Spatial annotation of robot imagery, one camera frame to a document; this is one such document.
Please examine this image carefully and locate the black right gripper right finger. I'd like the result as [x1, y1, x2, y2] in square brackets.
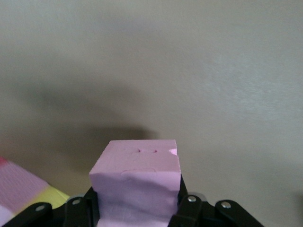
[167, 174, 263, 227]

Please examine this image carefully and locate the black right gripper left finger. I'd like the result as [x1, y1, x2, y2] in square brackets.
[0, 187, 101, 227]

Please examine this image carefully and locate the yellow foam cube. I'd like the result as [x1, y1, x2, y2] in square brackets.
[28, 183, 71, 210]

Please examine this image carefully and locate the pink foam cube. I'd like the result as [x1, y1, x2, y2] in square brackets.
[0, 162, 49, 222]
[89, 139, 182, 227]

